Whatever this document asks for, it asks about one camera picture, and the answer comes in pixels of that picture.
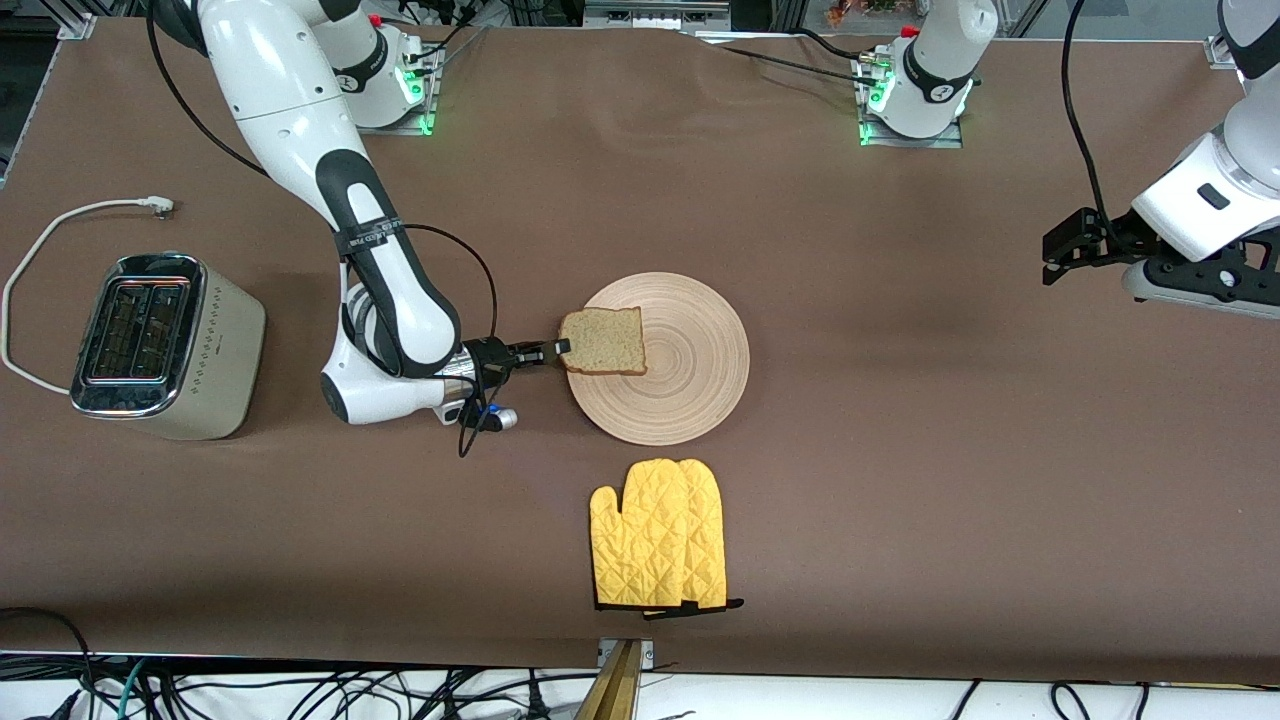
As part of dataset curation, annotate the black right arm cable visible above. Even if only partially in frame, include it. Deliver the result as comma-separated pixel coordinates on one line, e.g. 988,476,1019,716
340,222,499,459

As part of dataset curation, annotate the white toaster power cable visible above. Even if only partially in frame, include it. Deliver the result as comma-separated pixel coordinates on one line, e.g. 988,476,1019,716
2,197,175,396

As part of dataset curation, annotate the beige and chrome toaster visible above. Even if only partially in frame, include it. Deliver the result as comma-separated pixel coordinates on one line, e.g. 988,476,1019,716
70,253,267,441

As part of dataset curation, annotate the brown table cover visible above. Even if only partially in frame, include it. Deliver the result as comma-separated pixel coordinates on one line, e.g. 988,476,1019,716
0,15,1280,686

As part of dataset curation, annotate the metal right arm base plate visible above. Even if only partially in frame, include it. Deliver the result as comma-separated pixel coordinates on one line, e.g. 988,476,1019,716
330,40,441,136

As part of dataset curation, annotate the yellow quilted oven mitt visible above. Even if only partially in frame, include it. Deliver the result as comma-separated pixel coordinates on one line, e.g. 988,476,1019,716
676,459,745,613
589,459,693,611

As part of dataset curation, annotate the black looped floor cable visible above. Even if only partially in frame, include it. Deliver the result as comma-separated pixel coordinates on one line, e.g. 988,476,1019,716
0,607,96,720

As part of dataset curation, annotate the brown-crusted bread slice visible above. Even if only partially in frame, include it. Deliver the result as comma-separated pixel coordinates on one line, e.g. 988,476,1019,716
558,306,648,377

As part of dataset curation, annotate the teal floor cable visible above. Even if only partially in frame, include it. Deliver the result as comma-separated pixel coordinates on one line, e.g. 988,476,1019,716
112,658,153,720

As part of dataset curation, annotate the round wooden plate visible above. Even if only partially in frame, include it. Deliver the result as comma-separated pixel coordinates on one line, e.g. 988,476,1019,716
566,272,750,447

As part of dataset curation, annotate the wooden bar at table edge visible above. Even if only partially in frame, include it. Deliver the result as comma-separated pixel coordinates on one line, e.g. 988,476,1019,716
575,638,653,720

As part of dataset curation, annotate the black cable across table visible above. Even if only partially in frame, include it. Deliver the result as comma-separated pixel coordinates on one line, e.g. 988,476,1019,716
690,28,891,91

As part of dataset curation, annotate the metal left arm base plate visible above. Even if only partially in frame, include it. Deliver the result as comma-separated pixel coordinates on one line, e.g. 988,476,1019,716
858,50,966,149

